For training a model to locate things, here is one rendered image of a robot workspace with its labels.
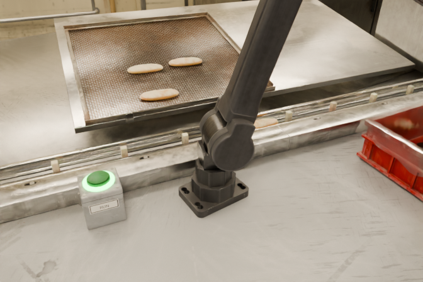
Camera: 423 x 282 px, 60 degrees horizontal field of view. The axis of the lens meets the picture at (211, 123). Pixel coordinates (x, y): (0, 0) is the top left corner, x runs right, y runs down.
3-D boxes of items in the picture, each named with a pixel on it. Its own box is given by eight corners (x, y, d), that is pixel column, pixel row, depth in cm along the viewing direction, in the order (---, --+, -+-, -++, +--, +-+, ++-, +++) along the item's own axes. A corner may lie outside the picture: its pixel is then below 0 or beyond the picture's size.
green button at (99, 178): (89, 193, 63) (87, 186, 62) (86, 179, 66) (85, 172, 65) (112, 187, 64) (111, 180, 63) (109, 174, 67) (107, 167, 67)
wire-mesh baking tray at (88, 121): (85, 126, 83) (84, 121, 82) (63, 29, 118) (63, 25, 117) (274, 90, 100) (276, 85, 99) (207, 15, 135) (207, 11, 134)
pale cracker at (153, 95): (141, 102, 91) (141, 99, 90) (138, 94, 94) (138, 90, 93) (180, 97, 94) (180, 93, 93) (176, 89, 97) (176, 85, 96)
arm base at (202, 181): (199, 219, 67) (250, 195, 73) (199, 186, 63) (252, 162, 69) (177, 193, 73) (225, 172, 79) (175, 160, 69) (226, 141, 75)
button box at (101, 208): (87, 246, 66) (76, 200, 60) (82, 216, 72) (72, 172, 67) (132, 233, 69) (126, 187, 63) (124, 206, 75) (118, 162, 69)
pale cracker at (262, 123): (245, 133, 88) (245, 129, 87) (238, 125, 91) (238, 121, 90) (281, 124, 91) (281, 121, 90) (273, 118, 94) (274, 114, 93)
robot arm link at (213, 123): (197, 160, 72) (203, 176, 68) (196, 114, 67) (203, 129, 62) (241, 153, 74) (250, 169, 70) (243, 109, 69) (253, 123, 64)
